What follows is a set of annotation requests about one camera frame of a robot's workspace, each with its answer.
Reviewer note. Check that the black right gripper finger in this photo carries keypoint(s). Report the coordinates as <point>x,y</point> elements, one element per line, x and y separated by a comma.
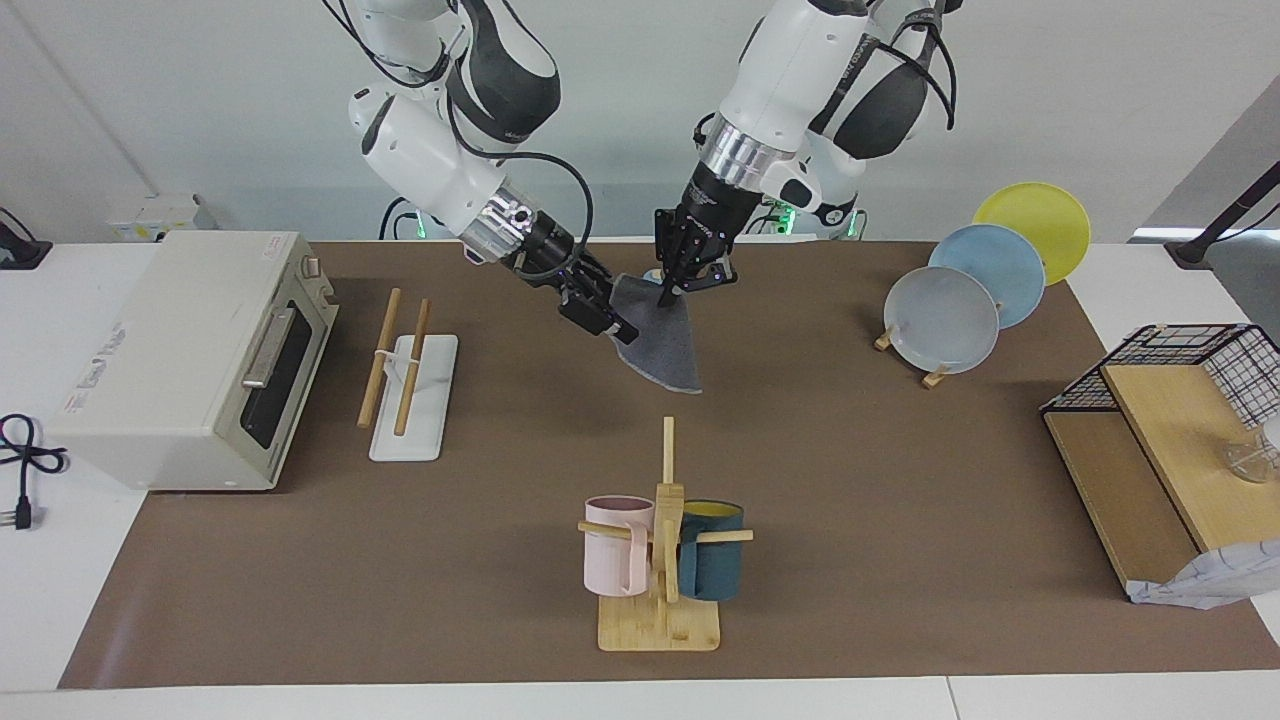
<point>600,285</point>
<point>615,325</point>

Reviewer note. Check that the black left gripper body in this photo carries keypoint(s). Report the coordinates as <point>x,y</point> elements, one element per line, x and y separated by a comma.
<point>705,225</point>

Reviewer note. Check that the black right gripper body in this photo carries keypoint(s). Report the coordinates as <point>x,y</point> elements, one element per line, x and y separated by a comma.
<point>560,270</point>

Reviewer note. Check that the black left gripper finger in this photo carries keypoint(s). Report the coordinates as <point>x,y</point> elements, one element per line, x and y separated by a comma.
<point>669,280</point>
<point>704,278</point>

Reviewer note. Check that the purple and grey towel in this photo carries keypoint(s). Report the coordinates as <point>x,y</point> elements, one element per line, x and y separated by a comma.
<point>665,345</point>

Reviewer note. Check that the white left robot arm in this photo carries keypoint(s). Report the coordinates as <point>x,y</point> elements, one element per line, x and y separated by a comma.
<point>790,60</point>

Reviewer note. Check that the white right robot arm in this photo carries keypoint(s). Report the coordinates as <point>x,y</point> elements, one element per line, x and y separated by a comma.
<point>430,165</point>

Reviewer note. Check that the white rack with wooden bars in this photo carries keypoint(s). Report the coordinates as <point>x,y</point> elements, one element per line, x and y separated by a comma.
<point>420,400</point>

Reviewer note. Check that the brown table mat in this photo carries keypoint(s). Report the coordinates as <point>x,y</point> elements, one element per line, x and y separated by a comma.
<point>520,450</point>

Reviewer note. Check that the pink mug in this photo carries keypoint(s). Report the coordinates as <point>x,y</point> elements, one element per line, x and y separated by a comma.
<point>612,555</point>

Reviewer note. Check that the grey plate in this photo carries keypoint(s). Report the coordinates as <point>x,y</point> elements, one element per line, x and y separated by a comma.
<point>940,320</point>

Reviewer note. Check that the wooden plate stand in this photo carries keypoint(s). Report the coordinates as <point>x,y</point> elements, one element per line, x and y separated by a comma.
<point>936,378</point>

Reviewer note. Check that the dark teal mug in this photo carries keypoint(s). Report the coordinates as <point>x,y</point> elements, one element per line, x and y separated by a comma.
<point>715,565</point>

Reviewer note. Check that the light blue plate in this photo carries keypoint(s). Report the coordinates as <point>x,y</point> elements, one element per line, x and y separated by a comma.
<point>1000,270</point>

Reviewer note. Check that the wooden mug tree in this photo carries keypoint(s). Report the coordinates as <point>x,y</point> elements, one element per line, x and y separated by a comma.
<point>658,625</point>

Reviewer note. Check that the yellow plate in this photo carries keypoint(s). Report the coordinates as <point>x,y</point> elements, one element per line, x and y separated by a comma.
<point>1045,220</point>

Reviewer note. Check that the beige toaster oven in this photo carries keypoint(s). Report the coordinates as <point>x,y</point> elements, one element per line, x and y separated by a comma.
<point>160,370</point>

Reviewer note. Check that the wooden shelf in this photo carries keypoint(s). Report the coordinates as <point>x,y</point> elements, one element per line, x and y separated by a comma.
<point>1160,450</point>

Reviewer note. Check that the clear glass cup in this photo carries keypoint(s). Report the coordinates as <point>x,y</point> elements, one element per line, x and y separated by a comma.
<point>1255,458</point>

